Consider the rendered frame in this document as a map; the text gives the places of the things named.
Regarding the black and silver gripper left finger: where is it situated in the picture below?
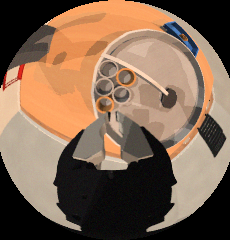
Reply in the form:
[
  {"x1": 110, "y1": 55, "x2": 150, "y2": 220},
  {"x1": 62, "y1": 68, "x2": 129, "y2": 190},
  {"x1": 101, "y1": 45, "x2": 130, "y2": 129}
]
[{"x1": 53, "y1": 111, "x2": 111, "y2": 186}]

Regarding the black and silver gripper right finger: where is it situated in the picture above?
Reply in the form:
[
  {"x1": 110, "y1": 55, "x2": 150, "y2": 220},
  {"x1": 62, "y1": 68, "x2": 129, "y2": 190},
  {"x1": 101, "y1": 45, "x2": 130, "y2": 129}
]
[{"x1": 115, "y1": 111, "x2": 177, "y2": 186}]

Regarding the bronze bushing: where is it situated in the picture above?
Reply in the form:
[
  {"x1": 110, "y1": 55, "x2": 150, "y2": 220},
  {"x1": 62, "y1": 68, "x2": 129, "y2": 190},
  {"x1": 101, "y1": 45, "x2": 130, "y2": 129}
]
[
  {"x1": 116, "y1": 68, "x2": 136, "y2": 87},
  {"x1": 179, "y1": 34, "x2": 188, "y2": 41},
  {"x1": 96, "y1": 94, "x2": 114, "y2": 113}
]

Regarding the grey round turntable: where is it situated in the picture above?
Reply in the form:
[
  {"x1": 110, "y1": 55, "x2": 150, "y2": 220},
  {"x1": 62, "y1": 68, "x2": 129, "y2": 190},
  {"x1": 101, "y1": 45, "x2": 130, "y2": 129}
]
[{"x1": 91, "y1": 29, "x2": 205, "y2": 150}]

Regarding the grey metal sleeve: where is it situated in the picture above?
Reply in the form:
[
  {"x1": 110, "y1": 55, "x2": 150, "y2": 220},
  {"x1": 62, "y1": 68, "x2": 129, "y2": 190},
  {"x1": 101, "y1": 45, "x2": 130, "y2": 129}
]
[
  {"x1": 98, "y1": 60, "x2": 118, "y2": 78},
  {"x1": 94, "y1": 78, "x2": 114, "y2": 96},
  {"x1": 112, "y1": 84, "x2": 131, "y2": 104}
]

